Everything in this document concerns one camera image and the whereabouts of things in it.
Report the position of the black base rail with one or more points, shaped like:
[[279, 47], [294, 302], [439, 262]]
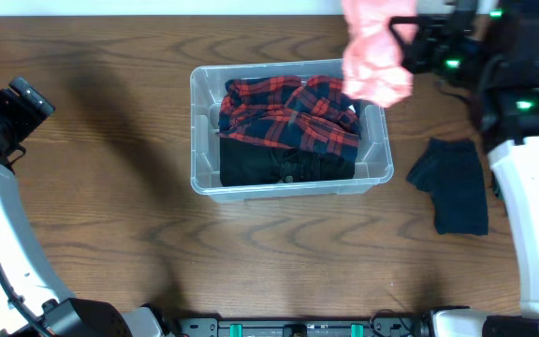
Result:
[[383, 323]]

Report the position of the dark green garment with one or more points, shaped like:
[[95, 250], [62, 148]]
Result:
[[495, 187]]

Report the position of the black buttoned garment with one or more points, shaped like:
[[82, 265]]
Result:
[[242, 163]]

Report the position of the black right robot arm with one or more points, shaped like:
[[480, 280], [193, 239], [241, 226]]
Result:
[[501, 74]]

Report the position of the red navy plaid shirt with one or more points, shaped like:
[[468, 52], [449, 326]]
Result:
[[289, 112]]

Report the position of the dark navy garment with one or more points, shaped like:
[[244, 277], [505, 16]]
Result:
[[451, 174]]

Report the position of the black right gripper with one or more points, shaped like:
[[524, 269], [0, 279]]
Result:
[[424, 53]]

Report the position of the pink garment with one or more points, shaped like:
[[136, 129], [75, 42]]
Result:
[[371, 61]]

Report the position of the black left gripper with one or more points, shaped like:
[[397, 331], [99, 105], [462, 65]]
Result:
[[6, 120]]

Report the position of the clear plastic storage bin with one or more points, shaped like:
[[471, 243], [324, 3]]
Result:
[[374, 164]]

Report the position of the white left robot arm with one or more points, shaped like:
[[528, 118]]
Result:
[[34, 301]]

